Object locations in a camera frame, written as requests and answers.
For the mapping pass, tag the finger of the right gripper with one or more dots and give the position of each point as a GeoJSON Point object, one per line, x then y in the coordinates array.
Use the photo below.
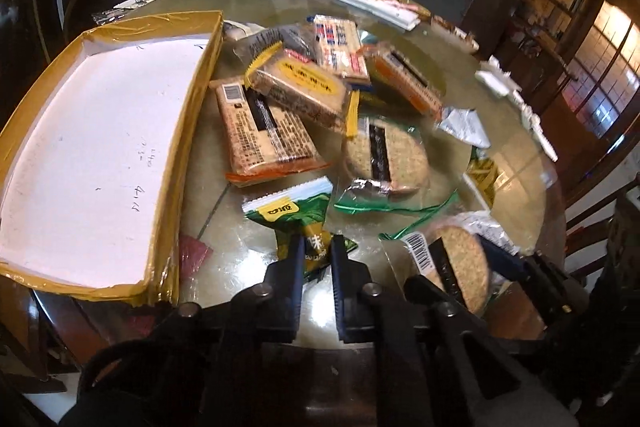
{"type": "Point", "coordinates": [509, 266]}

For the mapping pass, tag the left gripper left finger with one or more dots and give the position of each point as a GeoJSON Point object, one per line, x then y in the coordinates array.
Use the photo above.
{"type": "Point", "coordinates": [286, 279]}

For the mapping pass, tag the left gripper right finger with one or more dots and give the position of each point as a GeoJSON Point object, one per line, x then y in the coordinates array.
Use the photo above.
{"type": "Point", "coordinates": [354, 323]}

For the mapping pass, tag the round cracker pack with barcode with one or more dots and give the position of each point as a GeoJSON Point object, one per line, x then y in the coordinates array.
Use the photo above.
{"type": "Point", "coordinates": [412, 253]}

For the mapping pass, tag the green snack packet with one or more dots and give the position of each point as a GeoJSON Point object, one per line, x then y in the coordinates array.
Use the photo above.
{"type": "Point", "coordinates": [297, 210]}

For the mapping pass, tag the round crackers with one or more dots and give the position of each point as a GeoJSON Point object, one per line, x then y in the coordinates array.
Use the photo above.
{"type": "Point", "coordinates": [386, 167]}

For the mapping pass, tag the orange-edged cracker pack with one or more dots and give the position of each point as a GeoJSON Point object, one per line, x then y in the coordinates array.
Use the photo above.
{"type": "Point", "coordinates": [265, 141]}

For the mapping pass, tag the silver white foil sachet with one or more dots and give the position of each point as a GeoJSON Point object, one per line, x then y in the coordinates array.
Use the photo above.
{"type": "Point", "coordinates": [465, 126]}

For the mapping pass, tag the yellow-label cracker pack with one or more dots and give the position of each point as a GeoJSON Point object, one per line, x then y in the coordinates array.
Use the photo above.
{"type": "Point", "coordinates": [303, 87]}

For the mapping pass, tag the orange cracker pack with barcode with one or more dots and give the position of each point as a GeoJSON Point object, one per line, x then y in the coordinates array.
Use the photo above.
{"type": "Point", "coordinates": [386, 65]}

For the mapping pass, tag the dark clear snack bag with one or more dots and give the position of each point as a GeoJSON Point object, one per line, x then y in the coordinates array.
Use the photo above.
{"type": "Point", "coordinates": [296, 37]}

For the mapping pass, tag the blue-edged Hokkaido cracker pack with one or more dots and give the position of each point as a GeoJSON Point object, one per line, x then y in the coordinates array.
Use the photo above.
{"type": "Point", "coordinates": [338, 49]}

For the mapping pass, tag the yellow-taped white cardboard tray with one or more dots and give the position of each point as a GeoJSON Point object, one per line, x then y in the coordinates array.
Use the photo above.
{"type": "Point", "coordinates": [94, 158]}

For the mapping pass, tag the white flat box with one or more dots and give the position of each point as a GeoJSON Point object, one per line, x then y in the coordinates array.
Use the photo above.
{"type": "Point", "coordinates": [385, 10]}

